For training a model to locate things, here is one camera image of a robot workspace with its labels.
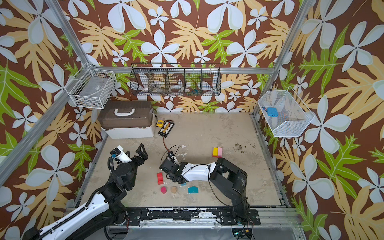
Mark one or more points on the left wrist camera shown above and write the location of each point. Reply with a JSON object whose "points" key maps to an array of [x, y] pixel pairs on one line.
{"points": [[119, 155]]}

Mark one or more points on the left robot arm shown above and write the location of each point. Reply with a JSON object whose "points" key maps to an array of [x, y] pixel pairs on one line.
{"points": [[104, 207]]}

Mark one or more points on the yellow wood block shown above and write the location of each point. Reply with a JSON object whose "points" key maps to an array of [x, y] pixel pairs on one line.
{"points": [[215, 152]]}

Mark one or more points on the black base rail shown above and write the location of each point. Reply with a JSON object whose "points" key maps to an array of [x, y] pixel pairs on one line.
{"points": [[223, 216]]}

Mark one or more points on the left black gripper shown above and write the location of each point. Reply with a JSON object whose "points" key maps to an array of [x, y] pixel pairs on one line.
{"points": [[143, 156]]}

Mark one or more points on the red arch block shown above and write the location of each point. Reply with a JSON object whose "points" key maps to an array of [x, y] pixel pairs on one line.
{"points": [[160, 178]]}

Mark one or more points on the pink wood block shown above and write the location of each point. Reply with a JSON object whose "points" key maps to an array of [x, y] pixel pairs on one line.
{"points": [[220, 152]]}

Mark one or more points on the black charger board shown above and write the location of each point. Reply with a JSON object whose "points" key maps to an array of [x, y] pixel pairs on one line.
{"points": [[166, 128]]}

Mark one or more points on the white wire basket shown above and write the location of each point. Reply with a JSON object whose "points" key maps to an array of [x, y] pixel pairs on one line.
{"points": [[91, 88], [294, 115]]}

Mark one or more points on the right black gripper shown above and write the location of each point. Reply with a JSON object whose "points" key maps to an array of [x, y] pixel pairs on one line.
{"points": [[167, 166]]}

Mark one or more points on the white box brown lid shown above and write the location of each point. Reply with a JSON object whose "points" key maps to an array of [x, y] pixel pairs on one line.
{"points": [[128, 119]]}

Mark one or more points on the teal arch block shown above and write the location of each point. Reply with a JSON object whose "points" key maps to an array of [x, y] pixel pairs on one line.
{"points": [[193, 190]]}

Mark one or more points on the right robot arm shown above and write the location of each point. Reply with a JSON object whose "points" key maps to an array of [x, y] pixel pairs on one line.
{"points": [[229, 179]]}

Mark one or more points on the white wire basket left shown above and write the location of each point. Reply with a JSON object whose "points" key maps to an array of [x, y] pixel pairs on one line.
{"points": [[91, 88]]}

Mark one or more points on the white wire basket right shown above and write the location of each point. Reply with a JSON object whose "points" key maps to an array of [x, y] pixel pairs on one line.
{"points": [[294, 115]]}

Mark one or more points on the small yellow connector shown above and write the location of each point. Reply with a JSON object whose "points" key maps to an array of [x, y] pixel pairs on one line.
{"points": [[160, 123]]}

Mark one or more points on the black wire basket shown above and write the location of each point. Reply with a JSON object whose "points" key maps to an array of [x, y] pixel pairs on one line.
{"points": [[166, 79]]}

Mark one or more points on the blue object in basket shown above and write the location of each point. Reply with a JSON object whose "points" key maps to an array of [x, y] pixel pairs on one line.
{"points": [[272, 112]]}

